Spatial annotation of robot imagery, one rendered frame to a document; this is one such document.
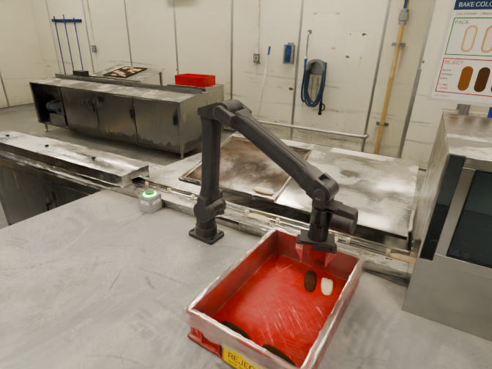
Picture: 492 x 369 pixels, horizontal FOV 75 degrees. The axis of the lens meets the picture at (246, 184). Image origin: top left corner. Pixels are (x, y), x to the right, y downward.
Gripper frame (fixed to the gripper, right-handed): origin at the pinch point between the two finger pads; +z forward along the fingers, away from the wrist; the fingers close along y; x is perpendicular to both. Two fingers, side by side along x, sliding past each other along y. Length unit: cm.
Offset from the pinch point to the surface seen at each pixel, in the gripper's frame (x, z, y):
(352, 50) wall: 399, -51, 33
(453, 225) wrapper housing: -7.2, -23.1, 31.0
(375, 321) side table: -11.8, 7.9, 18.5
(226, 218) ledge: 25.1, 4.8, -34.9
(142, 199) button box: 28, 3, -74
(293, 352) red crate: -27.2, 7.8, -3.0
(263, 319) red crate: -18.8, 8.0, -11.9
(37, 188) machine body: 60, 26, -162
